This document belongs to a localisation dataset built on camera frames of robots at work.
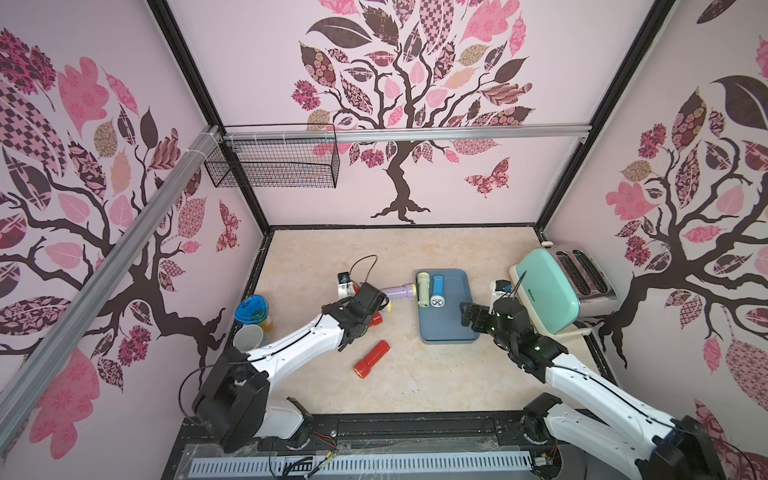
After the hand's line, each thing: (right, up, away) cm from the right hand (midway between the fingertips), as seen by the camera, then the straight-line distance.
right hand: (473, 304), depth 83 cm
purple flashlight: (-18, +2, +15) cm, 24 cm away
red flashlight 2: (-31, -18, -1) cm, 36 cm away
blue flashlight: (-8, -1, +13) cm, 15 cm away
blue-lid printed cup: (-64, -2, +4) cm, 65 cm away
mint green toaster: (+25, +5, -2) cm, 25 cm away
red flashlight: (-28, -6, +8) cm, 30 cm away
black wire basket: (-61, +46, +12) cm, 77 cm away
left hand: (-35, -3, +3) cm, 35 cm away
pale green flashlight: (-13, +2, +15) cm, 20 cm away
